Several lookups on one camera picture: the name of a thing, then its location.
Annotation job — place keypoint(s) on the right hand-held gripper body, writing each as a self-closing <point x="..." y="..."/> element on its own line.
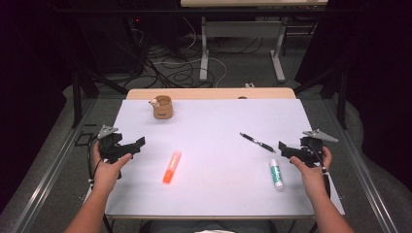
<point x="307" y="145"/>

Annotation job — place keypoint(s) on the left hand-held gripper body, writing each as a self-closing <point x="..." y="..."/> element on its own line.
<point x="110" y="145"/>

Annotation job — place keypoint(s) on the white green glue stick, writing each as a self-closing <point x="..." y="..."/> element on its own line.
<point x="276" y="174"/>

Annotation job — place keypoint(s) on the black pen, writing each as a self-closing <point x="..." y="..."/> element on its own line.
<point x="257" y="141"/>

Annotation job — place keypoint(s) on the tan pen holder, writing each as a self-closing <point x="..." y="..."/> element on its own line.
<point x="163" y="108"/>

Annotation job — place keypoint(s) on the orange highlighter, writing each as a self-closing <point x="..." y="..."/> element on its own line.
<point x="171" y="167"/>

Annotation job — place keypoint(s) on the person's right hand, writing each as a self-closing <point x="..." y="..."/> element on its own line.
<point x="312" y="178"/>

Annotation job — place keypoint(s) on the person's left hand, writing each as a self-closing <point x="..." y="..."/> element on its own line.
<point x="105" y="176"/>

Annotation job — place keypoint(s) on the black metal stand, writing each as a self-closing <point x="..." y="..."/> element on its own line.
<point x="340" y="93"/>
<point x="81" y="93"/>

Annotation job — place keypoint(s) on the small white plug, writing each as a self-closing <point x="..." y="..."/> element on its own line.
<point x="249" y="85"/>

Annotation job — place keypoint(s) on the wooden table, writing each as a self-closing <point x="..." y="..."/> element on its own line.
<point x="210" y="93"/>

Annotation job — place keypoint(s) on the black box with red light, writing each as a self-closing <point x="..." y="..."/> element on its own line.
<point x="110" y="45"/>

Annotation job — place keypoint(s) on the desk with white legs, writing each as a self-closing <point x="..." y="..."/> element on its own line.
<point x="243" y="29"/>

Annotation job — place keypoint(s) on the metal floor rail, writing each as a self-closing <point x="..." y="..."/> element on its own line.
<point x="362" y="174"/>
<point x="48" y="174"/>

